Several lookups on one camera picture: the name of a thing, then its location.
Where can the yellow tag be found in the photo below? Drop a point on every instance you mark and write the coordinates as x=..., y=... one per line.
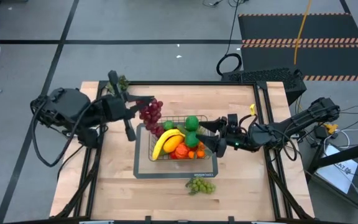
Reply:
x=252, y=109

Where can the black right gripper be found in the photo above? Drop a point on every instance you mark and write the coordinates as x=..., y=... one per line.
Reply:
x=238, y=137

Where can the green grape bunch with leaves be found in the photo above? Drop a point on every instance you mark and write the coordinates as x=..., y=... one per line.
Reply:
x=201, y=185

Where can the purple grape bunch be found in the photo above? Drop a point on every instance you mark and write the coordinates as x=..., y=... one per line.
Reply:
x=151, y=116

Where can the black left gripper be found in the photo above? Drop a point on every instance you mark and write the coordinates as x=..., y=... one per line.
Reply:
x=115, y=109

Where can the yellow banana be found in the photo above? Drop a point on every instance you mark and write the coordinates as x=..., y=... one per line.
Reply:
x=162, y=141

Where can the orange mini pumpkin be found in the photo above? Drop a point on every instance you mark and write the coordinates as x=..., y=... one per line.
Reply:
x=182, y=151

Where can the black power adapter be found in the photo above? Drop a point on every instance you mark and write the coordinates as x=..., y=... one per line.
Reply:
x=321, y=133

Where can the beige mat with grey border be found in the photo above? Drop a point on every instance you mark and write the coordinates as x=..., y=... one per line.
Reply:
x=166, y=175

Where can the tangerine cluster with leaves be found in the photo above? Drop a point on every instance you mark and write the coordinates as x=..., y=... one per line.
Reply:
x=200, y=153

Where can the black aluminium rig frame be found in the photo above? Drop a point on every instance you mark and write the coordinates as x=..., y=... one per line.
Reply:
x=182, y=83

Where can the green spiky leafy plant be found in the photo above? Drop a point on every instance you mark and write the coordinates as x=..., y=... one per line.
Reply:
x=123, y=82

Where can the yellow orange mango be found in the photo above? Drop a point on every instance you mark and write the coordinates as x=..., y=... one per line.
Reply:
x=172, y=143

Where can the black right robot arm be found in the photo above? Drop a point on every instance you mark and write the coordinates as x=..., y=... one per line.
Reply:
x=303, y=119

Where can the black floor mat striped edge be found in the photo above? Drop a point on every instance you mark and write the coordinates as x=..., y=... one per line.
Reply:
x=300, y=26
x=306, y=60

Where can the black metal stand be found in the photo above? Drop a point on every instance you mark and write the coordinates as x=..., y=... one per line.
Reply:
x=343, y=157

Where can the white paper sheet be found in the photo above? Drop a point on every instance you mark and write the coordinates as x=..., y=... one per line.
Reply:
x=337, y=169

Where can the black perforated computer case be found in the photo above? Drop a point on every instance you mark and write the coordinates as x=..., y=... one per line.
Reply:
x=259, y=75

